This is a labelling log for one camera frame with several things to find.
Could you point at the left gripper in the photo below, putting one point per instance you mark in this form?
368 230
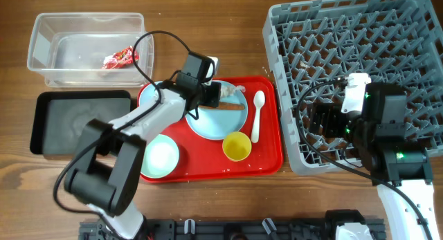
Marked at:
215 89

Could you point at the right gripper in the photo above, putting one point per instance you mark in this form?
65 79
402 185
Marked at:
331 112

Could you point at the white tissue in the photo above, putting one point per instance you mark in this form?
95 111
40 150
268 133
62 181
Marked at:
227 91

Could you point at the orange carrot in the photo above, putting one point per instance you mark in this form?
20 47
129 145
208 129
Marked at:
225 106

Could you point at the light blue plate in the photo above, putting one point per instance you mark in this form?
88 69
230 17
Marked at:
215 124

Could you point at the light blue rice bowl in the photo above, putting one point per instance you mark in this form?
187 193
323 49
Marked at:
147 96

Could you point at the white plastic spoon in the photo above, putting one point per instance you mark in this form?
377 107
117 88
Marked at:
258 101

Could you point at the yellow plastic cup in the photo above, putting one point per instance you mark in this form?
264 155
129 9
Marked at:
236 146

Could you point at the red snack wrapper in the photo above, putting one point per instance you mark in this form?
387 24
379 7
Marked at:
121 59

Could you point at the pale green bowl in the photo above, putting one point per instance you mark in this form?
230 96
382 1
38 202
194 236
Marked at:
160 158

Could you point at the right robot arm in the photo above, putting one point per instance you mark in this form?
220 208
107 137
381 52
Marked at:
399 168

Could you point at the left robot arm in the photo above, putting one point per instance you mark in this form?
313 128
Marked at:
105 170

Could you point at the grey dishwasher rack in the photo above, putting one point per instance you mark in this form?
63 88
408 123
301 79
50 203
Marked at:
394 41

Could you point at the clear plastic waste bin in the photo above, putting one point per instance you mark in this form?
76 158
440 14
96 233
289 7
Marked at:
68 49

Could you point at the black plastic tray bin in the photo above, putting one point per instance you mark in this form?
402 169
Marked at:
60 117

